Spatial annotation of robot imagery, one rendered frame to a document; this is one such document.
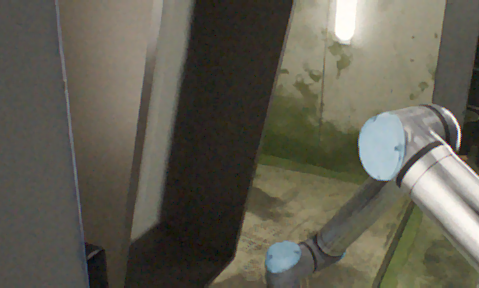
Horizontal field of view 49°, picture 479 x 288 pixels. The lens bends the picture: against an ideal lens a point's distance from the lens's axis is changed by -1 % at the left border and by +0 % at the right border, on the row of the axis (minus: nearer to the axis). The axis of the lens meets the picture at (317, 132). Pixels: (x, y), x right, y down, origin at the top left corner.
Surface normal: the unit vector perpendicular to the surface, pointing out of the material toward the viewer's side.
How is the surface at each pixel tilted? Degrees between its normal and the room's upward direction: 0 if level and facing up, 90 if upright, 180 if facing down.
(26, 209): 90
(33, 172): 90
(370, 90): 90
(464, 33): 90
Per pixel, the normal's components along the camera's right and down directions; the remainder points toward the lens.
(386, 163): -0.82, 0.10
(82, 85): -0.33, 0.30
